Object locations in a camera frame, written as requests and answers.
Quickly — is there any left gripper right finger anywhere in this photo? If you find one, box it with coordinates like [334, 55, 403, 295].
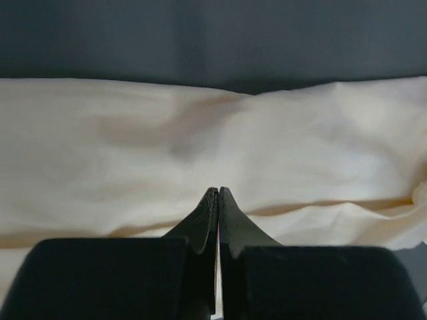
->
[218, 187, 425, 320]

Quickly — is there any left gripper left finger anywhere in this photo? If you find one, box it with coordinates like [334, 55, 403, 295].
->
[1, 188, 219, 319]

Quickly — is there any yellow t shirt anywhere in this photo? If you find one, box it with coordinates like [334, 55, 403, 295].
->
[1, 77, 426, 306]

